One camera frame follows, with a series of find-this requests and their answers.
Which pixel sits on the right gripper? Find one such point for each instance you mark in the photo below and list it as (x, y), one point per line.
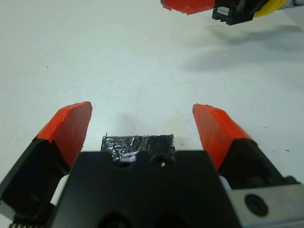
(237, 12)

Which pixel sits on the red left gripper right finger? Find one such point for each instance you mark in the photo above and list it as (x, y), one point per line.
(218, 133)

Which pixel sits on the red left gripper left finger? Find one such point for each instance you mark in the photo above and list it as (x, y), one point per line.
(69, 133)

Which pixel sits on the black foil-wrapped block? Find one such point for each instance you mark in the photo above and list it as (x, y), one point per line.
(142, 145)

